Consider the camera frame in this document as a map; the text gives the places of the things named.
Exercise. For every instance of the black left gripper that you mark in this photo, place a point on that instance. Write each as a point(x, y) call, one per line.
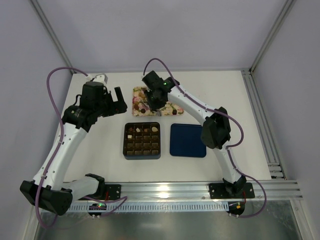
point(113, 102)

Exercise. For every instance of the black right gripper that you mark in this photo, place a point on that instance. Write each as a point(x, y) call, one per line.
point(155, 97)

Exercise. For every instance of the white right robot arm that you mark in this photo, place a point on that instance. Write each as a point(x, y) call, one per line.
point(216, 129)

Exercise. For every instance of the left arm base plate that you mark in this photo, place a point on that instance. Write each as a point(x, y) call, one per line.
point(112, 192)

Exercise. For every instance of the floral serving tray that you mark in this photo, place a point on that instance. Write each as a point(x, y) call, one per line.
point(138, 109)

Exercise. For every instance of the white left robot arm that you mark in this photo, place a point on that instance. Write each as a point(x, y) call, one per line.
point(47, 190)

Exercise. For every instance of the blue chocolate box with tray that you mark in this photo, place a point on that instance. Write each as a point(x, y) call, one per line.
point(142, 145)

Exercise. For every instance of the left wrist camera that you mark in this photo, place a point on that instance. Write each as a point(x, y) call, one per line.
point(100, 78)

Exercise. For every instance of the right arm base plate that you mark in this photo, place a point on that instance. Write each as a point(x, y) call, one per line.
point(221, 191)

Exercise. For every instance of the white oval chocolate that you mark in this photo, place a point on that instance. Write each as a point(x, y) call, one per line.
point(154, 129)

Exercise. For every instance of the slotted cable duct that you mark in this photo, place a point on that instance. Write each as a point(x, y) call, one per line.
point(150, 207)

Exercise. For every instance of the blue box lid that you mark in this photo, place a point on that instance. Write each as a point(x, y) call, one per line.
point(185, 141)

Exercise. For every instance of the aluminium frame rail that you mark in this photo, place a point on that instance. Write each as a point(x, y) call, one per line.
point(196, 190)

